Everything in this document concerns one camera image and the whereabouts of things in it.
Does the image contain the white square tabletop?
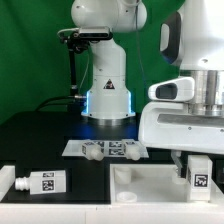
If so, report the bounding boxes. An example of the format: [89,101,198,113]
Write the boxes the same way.
[110,164,224,205]

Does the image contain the black cables on table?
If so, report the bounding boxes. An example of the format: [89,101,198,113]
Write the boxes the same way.
[34,94,88,113]

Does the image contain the grey camera on stand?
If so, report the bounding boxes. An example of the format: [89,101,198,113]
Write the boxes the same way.
[57,26,113,42]

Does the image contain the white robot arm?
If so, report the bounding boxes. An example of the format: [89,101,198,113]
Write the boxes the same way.
[71,0,224,155]

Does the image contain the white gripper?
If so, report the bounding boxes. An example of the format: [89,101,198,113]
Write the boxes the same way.
[138,102,224,183]

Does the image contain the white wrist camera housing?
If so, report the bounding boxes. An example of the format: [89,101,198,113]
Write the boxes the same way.
[148,77,195,102]

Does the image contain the black camera stand pole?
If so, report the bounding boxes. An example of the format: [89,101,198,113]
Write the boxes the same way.
[67,42,86,110]

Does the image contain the white sheet with tags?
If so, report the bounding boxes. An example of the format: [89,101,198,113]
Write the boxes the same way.
[62,140,149,158]

